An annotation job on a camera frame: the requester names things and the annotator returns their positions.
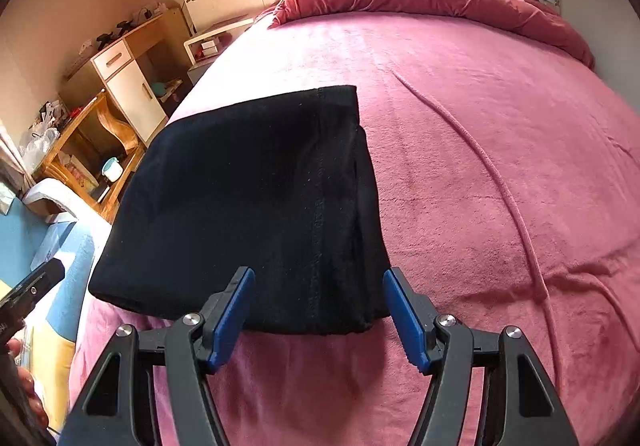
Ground pink bed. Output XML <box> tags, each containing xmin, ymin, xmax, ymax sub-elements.
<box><xmin>67</xmin><ymin>10</ymin><xmax>640</xmax><ymax>446</ymax></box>

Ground white bedside table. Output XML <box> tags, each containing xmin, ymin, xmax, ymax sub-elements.
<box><xmin>183</xmin><ymin>16</ymin><xmax>257</xmax><ymax>86</ymax></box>

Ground blue yellow cushion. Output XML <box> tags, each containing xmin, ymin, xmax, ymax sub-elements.
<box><xmin>0</xmin><ymin>198</ymin><xmax>97</xmax><ymax>427</ymax></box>

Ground person's left hand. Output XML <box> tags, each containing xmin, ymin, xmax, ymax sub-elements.
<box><xmin>9</xmin><ymin>340</ymin><xmax>52</xmax><ymax>433</ymax></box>

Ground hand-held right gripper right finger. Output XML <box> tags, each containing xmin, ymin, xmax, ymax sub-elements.
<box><xmin>382</xmin><ymin>268</ymin><xmax>581</xmax><ymax>446</ymax></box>

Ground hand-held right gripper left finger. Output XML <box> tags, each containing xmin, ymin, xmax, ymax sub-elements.
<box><xmin>60</xmin><ymin>267</ymin><xmax>257</xmax><ymax>446</ymax></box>

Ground black pants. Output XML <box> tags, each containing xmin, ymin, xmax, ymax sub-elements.
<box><xmin>87</xmin><ymin>84</ymin><xmax>392</xmax><ymax>337</ymax></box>

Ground white chair frame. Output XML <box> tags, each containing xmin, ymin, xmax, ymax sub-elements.
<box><xmin>22</xmin><ymin>177</ymin><xmax>113</xmax><ymax>239</ymax></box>

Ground wooden cabinet with white doors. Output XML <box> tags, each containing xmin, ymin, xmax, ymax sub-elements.
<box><xmin>62</xmin><ymin>8</ymin><xmax>186</xmax><ymax>147</ymax></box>

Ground low wooden desk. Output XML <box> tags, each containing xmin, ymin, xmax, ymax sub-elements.
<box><xmin>32</xmin><ymin>90</ymin><xmax>146</xmax><ymax>223</ymax></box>

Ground white plastic bag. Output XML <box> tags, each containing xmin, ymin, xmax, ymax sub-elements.
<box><xmin>19</xmin><ymin>125</ymin><xmax>62</xmax><ymax>173</ymax></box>

